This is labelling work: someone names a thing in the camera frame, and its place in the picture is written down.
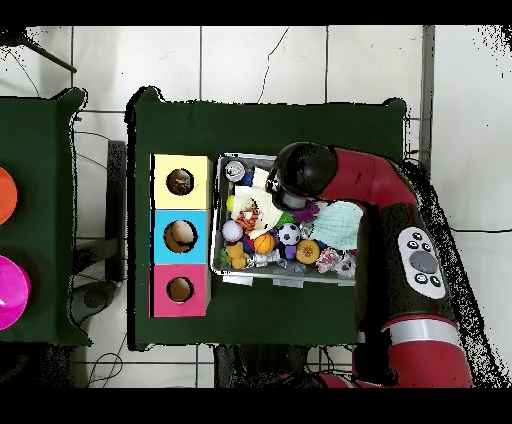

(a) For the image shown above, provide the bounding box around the white ball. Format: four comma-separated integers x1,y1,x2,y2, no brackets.
221,220,245,244

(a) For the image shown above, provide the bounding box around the black cable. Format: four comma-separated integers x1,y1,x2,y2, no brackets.
451,226,512,237

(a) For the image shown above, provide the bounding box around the pink disc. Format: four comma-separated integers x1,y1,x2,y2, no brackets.
0,255,32,331

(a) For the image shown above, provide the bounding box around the orange bear plush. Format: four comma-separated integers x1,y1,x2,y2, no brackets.
223,243,251,271

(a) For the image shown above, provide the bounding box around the mint green cloth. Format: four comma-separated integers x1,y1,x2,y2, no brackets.
311,199,366,252

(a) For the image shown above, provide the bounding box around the silver drink can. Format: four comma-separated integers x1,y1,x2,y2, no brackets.
224,160,246,183

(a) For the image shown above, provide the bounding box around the orange disc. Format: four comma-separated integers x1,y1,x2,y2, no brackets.
0,166,19,227

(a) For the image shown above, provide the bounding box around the small orange basketball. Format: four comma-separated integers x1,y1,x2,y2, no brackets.
254,231,277,256

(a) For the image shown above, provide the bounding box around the dark green side table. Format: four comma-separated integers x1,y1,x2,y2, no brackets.
0,87,89,347

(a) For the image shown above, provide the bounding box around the dark green table cloth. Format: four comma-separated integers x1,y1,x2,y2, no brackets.
126,86,409,353

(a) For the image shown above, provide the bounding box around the clear mesh bin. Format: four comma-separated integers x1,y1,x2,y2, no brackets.
209,151,361,289

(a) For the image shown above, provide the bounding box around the black tripod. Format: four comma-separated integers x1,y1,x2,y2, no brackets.
0,27,79,75

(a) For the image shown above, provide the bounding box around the small soccer ball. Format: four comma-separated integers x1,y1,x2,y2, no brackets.
278,223,302,247

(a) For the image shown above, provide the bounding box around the pale yellow cloth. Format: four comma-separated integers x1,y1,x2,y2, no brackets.
230,185,286,235

